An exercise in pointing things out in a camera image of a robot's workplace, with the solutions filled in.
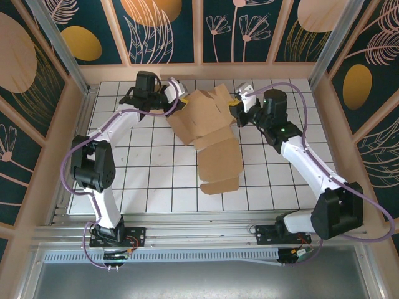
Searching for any purple cable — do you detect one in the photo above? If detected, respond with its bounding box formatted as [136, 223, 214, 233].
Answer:
[63, 77, 181, 270]
[248, 82, 395, 267]

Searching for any grey slotted cable duct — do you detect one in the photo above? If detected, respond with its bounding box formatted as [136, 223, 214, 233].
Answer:
[42, 247, 283, 266]

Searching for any aluminium rail frame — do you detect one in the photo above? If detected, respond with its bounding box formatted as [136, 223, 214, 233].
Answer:
[31, 209, 373, 250]

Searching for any aluminium corner post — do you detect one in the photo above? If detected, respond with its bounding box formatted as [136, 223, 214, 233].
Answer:
[309, 0, 365, 92]
[26, 0, 92, 94]

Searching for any aluminium side rail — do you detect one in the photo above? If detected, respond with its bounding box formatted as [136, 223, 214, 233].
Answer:
[46, 83, 100, 225]

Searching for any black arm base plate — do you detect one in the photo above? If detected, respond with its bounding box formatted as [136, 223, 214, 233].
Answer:
[254, 224, 312, 246]
[89, 226, 147, 249]

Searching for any grey metal sheet panel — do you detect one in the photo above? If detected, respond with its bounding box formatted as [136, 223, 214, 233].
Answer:
[29, 245, 380, 299]

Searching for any small circuit board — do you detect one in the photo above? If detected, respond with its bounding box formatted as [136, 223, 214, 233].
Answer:
[102, 251, 131, 262]
[278, 247, 315, 265]

